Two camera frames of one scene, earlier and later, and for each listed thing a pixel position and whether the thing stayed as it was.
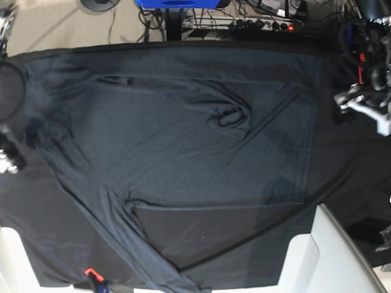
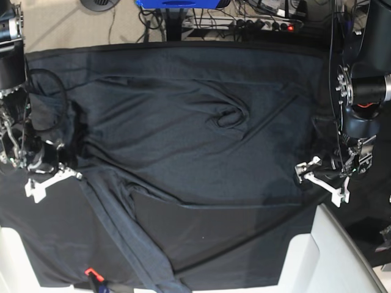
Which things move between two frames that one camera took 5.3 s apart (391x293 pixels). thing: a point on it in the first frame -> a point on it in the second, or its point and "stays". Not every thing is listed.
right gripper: [358, 92] -> [335, 169]
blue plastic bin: [178, 4] stays
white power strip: [226, 23] stays
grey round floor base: [100, 5] stays
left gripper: [11, 159] -> [44, 154]
